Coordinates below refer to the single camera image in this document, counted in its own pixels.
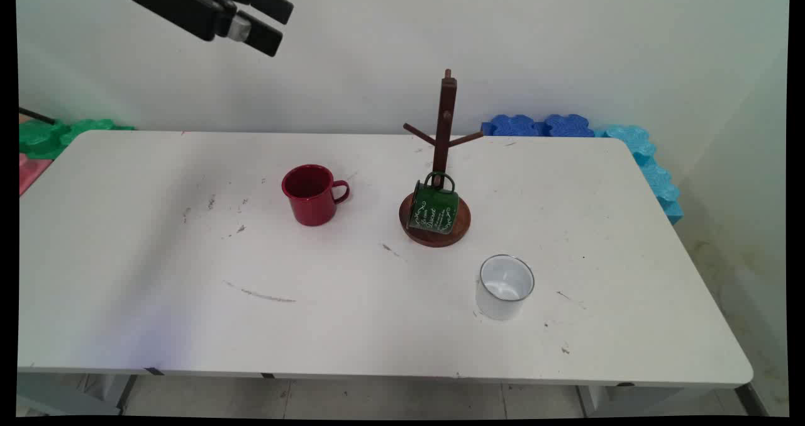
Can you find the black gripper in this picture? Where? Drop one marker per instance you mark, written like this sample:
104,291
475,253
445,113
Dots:
176,4

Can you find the green enamel mug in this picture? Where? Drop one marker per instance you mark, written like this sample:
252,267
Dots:
434,209

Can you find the red enamel mug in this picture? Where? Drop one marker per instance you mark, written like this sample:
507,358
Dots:
311,196

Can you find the brown wooden mug tree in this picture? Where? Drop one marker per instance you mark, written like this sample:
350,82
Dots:
445,117

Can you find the green foam mat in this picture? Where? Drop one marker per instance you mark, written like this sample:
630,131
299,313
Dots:
50,138

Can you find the thin black rod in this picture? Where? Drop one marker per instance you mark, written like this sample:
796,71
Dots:
38,116

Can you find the dark blue foam mat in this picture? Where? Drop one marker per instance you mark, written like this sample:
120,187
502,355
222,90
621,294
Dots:
512,126
568,126

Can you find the pink foam mat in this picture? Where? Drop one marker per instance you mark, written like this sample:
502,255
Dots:
31,173

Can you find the white enamel mug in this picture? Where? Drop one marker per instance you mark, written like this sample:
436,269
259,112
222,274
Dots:
503,291

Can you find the light blue foam mat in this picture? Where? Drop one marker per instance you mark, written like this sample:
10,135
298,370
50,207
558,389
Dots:
663,190
629,140

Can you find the grey table leg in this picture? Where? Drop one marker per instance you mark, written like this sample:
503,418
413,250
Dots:
69,394
635,399

